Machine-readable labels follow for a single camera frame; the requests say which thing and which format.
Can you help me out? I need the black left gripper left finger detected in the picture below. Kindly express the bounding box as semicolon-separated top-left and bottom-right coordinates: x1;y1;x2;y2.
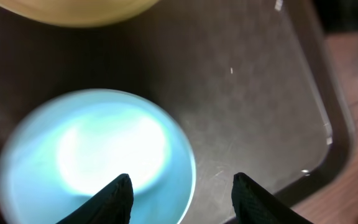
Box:
57;174;134;224

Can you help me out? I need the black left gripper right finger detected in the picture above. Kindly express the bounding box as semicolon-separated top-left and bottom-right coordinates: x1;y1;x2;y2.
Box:
231;172;311;224

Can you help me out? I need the light blue bowl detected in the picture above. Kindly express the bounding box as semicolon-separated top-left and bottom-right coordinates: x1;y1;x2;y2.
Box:
0;89;196;223

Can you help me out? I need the yellow plate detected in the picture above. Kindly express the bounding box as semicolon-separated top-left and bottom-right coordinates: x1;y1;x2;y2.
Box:
0;0;158;27

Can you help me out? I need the dark brown serving tray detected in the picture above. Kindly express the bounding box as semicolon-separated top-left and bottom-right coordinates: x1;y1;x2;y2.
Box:
0;1;354;223

